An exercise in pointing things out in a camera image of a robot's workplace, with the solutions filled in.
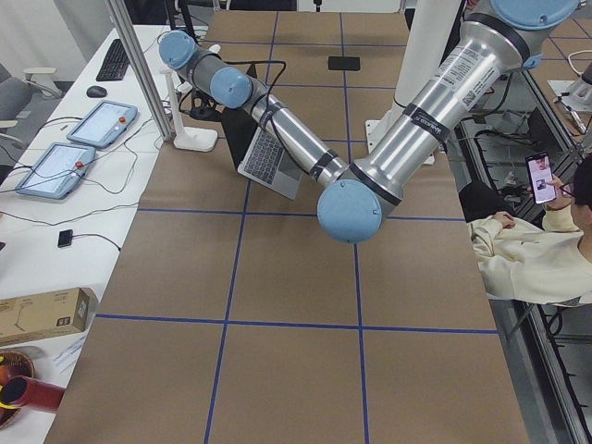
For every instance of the grey laptop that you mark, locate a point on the grey laptop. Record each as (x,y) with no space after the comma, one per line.
(259,156)

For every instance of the teach pendant tablet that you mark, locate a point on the teach pendant tablet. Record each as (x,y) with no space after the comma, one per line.
(104,124)
(58,171)

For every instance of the smartphone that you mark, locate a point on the smartphone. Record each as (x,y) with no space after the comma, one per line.
(540,177)

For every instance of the black desk mouse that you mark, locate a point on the black desk mouse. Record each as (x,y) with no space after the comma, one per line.
(96,91)

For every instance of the seated person in cream sweater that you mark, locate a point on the seated person in cream sweater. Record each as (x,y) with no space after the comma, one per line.
(520,261)

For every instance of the far teach pendant tablet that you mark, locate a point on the far teach pendant tablet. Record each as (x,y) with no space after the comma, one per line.
(104,124)

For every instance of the near teach pendant tablet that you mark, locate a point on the near teach pendant tablet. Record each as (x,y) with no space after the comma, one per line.
(58,171)

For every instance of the small black device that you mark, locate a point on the small black device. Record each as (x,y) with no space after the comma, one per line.
(65,238)

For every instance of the cardboard box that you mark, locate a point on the cardboard box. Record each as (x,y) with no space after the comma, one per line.
(45,315)

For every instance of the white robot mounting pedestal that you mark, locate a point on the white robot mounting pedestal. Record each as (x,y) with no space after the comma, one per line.
(434,30)

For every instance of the black keyboard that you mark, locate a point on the black keyboard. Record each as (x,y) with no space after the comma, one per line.
(115,63)

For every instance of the black mouse pad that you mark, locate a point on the black mouse pad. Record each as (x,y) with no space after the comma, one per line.
(344,63)

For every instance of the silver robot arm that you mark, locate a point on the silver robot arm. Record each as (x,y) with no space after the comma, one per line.
(498,37)

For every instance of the aluminium frame post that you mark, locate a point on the aluminium frame post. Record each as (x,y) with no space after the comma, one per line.
(123,24)

